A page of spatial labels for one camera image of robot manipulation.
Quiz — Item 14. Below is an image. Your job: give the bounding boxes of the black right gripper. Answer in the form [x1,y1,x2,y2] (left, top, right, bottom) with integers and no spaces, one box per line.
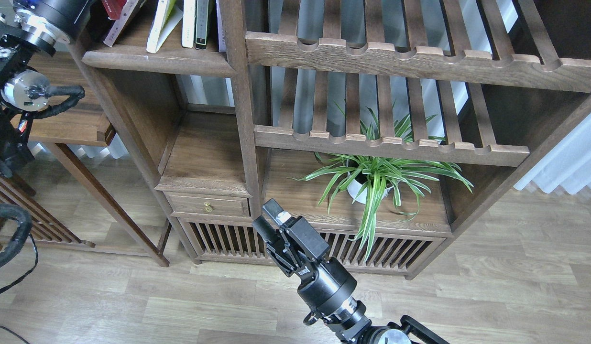
[252,199,358,318]

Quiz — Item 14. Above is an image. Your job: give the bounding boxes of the yellow green cover book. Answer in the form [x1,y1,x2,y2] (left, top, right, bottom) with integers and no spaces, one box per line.
[146,0,183,53]

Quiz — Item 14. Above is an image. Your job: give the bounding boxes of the dark maroon cover book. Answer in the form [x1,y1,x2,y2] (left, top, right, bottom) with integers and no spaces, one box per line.
[103,0,146,46]

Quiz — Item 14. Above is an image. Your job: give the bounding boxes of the red cover book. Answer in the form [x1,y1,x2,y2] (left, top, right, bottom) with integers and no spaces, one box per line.
[101,0,127,21]

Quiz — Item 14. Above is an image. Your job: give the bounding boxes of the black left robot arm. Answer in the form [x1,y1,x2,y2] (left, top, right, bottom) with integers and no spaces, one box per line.
[0,0,93,178]

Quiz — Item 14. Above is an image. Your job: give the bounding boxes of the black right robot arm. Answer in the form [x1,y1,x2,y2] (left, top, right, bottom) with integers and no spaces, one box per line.
[252,199,446,344]

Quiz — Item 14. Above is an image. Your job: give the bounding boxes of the green spider plant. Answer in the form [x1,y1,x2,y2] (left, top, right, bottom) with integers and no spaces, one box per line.
[291,101,474,261]

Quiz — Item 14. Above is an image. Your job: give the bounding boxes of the dark wooden bookshelf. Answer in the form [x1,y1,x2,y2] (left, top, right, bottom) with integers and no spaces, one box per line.
[70,0,591,279]

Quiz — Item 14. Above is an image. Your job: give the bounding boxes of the wooden side table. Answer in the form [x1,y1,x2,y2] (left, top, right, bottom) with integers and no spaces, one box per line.
[18,52,171,267]

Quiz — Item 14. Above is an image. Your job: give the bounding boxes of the white upright book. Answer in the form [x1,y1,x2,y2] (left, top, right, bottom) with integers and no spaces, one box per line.
[181,0,197,48]

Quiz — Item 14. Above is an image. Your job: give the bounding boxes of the wooden slatted rack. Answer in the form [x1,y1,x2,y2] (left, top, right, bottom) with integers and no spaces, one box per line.
[0,175,95,250]

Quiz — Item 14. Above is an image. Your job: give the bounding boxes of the dark green upright book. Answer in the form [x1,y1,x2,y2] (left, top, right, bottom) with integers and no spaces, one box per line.
[194,0,212,50]

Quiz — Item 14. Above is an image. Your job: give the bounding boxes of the white curtain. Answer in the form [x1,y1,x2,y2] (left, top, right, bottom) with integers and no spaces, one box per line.
[514,113,591,194]

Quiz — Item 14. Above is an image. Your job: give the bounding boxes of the white book behind post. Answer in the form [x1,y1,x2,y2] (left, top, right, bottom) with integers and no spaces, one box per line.
[215,0,227,53]

